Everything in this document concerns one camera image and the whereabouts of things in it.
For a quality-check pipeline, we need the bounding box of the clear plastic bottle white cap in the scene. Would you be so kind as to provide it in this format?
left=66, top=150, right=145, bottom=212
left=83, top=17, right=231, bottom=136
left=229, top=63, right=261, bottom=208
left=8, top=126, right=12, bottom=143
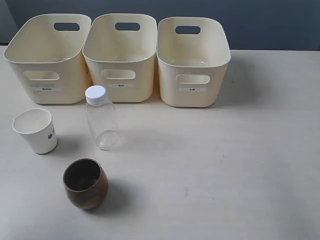
left=85, top=85, right=120, bottom=151

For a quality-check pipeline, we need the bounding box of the dark brown wooden cup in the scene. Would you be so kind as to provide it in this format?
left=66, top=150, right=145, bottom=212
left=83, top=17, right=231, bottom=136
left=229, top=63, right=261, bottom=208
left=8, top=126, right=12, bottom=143
left=62, top=158, right=109, bottom=210

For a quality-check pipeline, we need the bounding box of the white paper cup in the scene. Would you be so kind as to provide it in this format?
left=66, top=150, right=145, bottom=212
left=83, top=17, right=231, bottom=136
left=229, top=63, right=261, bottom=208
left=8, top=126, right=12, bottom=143
left=12, top=108, right=58, bottom=155

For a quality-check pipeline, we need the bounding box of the right cream plastic bin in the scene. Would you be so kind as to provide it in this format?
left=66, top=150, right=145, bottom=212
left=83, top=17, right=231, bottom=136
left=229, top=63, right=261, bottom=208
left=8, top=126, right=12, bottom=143
left=156, top=16, right=231, bottom=108

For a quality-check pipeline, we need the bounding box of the cream plastic bin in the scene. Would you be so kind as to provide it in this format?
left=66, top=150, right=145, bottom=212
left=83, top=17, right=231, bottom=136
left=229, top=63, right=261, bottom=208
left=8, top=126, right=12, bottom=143
left=82, top=13, right=157, bottom=103
left=156, top=16, right=231, bottom=108
left=4, top=13, right=92, bottom=105

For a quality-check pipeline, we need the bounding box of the middle cream plastic bin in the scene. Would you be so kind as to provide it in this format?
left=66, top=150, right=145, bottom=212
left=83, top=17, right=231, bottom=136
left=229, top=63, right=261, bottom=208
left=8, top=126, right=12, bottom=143
left=82, top=13, right=157, bottom=103

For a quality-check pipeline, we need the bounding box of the left cream plastic bin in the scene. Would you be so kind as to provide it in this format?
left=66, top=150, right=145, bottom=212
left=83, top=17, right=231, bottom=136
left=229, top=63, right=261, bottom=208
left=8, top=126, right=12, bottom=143
left=4, top=13, right=92, bottom=105

